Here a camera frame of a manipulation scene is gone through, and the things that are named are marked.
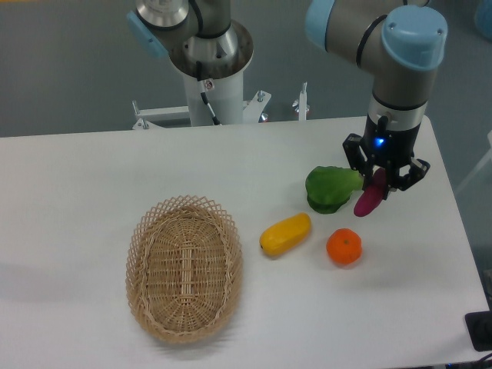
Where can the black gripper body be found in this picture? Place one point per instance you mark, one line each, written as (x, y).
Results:
(395, 146)

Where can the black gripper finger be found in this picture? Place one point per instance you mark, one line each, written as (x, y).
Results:
(418, 169)
(356, 159)

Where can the purple sweet potato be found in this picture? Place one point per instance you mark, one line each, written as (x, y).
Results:
(373, 194)

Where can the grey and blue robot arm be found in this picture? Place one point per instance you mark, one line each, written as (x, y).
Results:
(400, 43)

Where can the green bok choy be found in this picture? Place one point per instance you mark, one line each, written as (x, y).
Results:
(329, 188)

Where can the orange tangerine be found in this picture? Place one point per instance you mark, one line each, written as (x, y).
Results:
(344, 246)

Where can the yellow mango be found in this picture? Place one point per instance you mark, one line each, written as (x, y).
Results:
(285, 235)

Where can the black device at table edge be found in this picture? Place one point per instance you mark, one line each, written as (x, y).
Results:
(479, 329)

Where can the woven wicker basket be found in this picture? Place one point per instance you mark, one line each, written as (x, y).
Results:
(184, 269)

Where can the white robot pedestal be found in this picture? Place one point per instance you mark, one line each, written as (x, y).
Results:
(212, 71)

